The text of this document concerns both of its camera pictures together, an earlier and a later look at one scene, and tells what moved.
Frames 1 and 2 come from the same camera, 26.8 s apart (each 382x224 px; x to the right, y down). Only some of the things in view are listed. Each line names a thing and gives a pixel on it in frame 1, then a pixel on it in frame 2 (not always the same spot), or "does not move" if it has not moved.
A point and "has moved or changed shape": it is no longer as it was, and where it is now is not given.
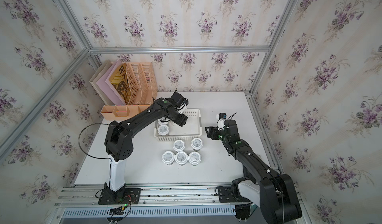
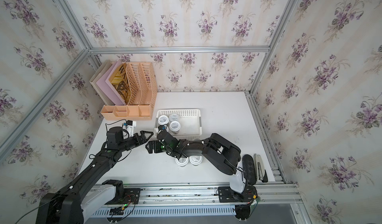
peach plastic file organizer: [143, 92] does not move
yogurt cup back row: [172, 125] has moved or changed shape
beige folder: [103, 68] does not move
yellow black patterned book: [120, 82] does not move
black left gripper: [182, 121] → [141, 138]
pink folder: [104, 84] does not move
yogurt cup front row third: [181, 158] does not move
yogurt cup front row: [168, 158] → [174, 126]
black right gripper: [211, 129] → [154, 144]
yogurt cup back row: [163, 121] does not move
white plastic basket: [191, 131] does not move
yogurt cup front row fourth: [194, 158] does not move
